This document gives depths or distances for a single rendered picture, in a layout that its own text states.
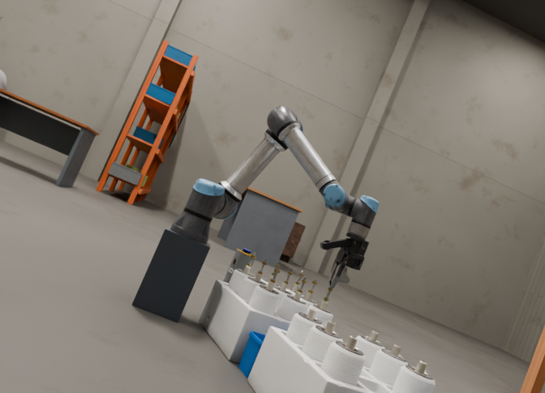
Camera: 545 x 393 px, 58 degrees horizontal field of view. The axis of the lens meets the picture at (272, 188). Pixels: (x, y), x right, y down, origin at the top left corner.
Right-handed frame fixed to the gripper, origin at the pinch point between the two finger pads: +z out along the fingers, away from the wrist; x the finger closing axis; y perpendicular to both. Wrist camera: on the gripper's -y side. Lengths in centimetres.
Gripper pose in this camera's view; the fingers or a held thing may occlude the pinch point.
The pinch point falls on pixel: (331, 283)
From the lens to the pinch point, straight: 188.0
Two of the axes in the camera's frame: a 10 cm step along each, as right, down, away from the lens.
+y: 9.1, 4.0, 1.3
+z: -3.9, 9.2, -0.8
